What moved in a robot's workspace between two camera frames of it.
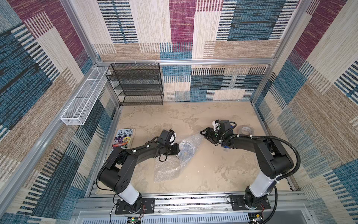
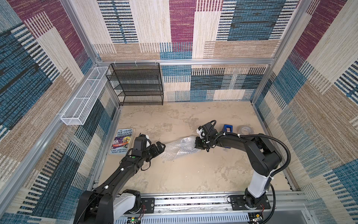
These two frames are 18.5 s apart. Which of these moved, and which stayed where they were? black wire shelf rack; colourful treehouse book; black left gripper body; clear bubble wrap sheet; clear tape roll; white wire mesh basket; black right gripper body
Moved: clear bubble wrap sheet; black right gripper body; black left gripper body
Stayed: black wire shelf rack; white wire mesh basket; colourful treehouse book; clear tape roll
